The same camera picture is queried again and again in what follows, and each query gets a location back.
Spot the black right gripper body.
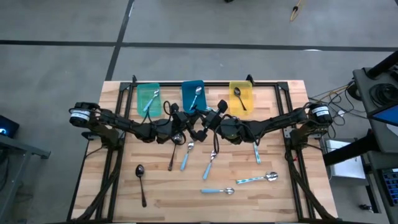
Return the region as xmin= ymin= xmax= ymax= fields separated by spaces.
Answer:
xmin=195 ymin=99 xmax=249 ymax=146

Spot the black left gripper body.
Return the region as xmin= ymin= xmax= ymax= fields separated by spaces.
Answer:
xmin=146 ymin=102 xmax=192 ymax=146

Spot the black metal spoon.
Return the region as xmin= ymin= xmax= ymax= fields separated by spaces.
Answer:
xmin=167 ymin=133 xmax=183 ymax=172
xmin=233 ymin=86 xmax=248 ymax=112
xmin=135 ymin=164 xmax=148 ymax=208

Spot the blue plastic bin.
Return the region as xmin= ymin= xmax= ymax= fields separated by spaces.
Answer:
xmin=181 ymin=80 xmax=208 ymax=115

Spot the teal translucent plastic bin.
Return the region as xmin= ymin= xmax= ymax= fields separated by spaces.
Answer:
xmin=136 ymin=82 xmax=163 ymax=118

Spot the yellow translucent plastic bin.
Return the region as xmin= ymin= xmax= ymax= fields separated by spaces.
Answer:
xmin=228 ymin=80 xmax=254 ymax=116

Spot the white box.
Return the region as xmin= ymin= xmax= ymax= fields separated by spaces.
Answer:
xmin=324 ymin=139 xmax=367 ymax=180

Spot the grey workbench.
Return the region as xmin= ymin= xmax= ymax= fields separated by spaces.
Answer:
xmin=322 ymin=49 xmax=398 ymax=224

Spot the grey side table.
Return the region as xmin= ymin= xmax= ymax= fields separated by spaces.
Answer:
xmin=0 ymin=133 xmax=52 ymax=224

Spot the black box with blue light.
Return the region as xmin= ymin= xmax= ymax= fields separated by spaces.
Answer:
xmin=0 ymin=114 xmax=20 ymax=139

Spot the blue screen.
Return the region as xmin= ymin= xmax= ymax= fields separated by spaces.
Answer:
xmin=371 ymin=104 xmax=398 ymax=127

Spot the black keyboard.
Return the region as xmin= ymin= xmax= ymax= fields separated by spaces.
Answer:
xmin=381 ymin=167 xmax=398 ymax=207

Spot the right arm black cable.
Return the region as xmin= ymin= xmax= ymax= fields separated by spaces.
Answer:
xmin=212 ymin=129 xmax=221 ymax=154

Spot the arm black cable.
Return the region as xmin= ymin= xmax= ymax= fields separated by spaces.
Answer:
xmin=162 ymin=100 xmax=172 ymax=118
xmin=212 ymin=129 xmax=221 ymax=154

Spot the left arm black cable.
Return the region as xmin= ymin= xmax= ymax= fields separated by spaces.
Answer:
xmin=162 ymin=100 xmax=172 ymax=118

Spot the black aluminium table frame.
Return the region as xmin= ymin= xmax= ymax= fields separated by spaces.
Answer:
xmin=67 ymin=74 xmax=340 ymax=224

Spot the floor cable bundle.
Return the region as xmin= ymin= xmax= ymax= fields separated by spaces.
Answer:
xmin=309 ymin=81 xmax=357 ymax=127

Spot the yellow floor cable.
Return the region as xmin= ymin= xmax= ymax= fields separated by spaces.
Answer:
xmin=289 ymin=0 xmax=307 ymax=23

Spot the coiled black cable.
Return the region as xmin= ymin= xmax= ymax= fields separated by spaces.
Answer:
xmin=369 ymin=83 xmax=398 ymax=108

